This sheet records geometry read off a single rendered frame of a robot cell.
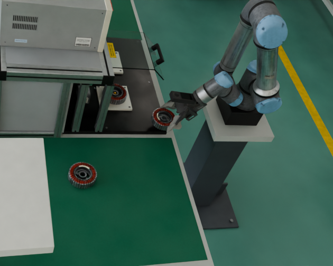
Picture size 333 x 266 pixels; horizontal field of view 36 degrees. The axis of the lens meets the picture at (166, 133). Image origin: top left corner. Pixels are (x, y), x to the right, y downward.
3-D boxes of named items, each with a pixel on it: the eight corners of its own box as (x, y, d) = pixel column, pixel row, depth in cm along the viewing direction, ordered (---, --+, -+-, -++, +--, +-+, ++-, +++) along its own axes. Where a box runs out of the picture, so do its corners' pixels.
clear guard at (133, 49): (152, 43, 234) (155, 32, 230) (164, 80, 219) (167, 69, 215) (81, 38, 223) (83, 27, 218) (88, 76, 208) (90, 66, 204)
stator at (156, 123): (170, 112, 236) (173, 106, 233) (177, 131, 229) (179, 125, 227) (147, 112, 232) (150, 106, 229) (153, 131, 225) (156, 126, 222)
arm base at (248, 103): (251, 88, 259) (259, 74, 252) (262, 111, 250) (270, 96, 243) (224, 88, 253) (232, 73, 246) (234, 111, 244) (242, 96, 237)
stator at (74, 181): (93, 192, 203) (94, 186, 200) (65, 186, 201) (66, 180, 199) (97, 170, 211) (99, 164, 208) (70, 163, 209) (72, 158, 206)
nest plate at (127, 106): (126, 87, 245) (126, 85, 244) (131, 110, 236) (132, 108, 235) (95, 86, 240) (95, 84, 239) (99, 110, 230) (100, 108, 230)
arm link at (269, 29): (272, 90, 241) (277, -3, 198) (283, 114, 232) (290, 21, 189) (247, 96, 241) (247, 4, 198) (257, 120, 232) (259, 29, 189)
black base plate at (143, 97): (139, 43, 274) (140, 39, 272) (166, 134, 235) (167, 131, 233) (49, 36, 257) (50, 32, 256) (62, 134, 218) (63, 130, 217)
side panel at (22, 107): (59, 132, 219) (70, 77, 196) (60, 138, 217) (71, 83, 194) (-10, 132, 209) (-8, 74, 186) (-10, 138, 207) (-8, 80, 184)
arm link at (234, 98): (239, 84, 233) (227, 72, 226) (246, 102, 226) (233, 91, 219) (225, 93, 236) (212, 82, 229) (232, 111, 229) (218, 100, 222)
